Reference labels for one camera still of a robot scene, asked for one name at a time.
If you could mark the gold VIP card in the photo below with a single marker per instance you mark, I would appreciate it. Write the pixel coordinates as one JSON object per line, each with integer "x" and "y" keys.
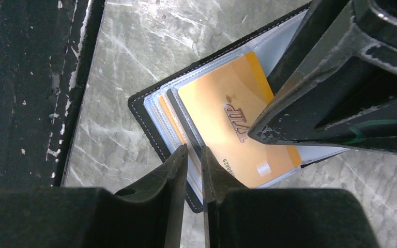
{"x": 223, "y": 105}

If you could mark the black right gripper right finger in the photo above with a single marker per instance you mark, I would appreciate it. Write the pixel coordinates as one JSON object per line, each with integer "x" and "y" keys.
{"x": 236, "y": 216}

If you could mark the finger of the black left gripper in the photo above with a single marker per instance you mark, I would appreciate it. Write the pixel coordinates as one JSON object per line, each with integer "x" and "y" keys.
{"x": 337, "y": 80}

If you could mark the black leather card holder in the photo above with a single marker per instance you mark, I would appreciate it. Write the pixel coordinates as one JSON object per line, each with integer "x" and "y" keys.
{"x": 167, "y": 124}

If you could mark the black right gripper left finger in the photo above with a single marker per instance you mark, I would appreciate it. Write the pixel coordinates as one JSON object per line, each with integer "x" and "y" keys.
{"x": 147, "y": 213}

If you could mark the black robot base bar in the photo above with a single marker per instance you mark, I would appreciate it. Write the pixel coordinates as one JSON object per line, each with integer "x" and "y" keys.
{"x": 46, "y": 51}

